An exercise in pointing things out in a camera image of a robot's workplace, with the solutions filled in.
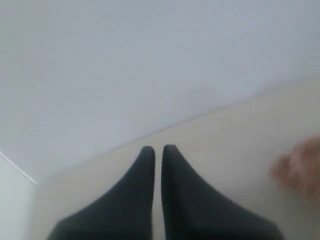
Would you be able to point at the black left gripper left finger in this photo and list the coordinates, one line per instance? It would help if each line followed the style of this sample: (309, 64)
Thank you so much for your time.
(122, 213)

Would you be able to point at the teddy bear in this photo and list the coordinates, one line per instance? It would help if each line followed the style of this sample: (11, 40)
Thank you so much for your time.
(299, 170)

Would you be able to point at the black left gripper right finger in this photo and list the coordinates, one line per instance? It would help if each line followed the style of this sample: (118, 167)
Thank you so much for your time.
(193, 210)

